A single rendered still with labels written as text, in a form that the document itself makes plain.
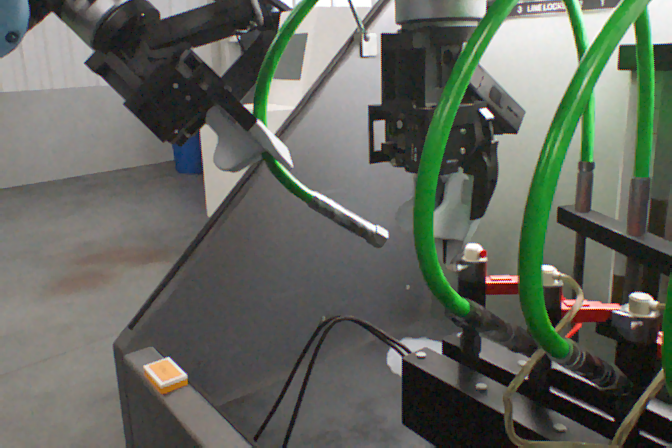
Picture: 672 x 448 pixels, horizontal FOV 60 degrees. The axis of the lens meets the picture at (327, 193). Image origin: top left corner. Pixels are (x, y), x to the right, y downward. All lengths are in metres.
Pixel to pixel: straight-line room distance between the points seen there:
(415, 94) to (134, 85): 0.27
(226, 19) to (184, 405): 0.38
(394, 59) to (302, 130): 0.33
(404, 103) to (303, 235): 0.40
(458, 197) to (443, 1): 0.16
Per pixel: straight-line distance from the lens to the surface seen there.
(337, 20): 3.55
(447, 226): 0.52
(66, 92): 7.18
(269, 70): 0.56
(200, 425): 0.61
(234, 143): 0.55
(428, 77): 0.48
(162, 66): 0.57
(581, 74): 0.37
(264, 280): 0.82
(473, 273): 0.58
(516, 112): 0.57
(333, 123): 0.84
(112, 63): 0.60
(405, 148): 0.48
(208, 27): 0.58
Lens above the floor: 1.29
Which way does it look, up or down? 14 degrees down
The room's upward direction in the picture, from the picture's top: 2 degrees counter-clockwise
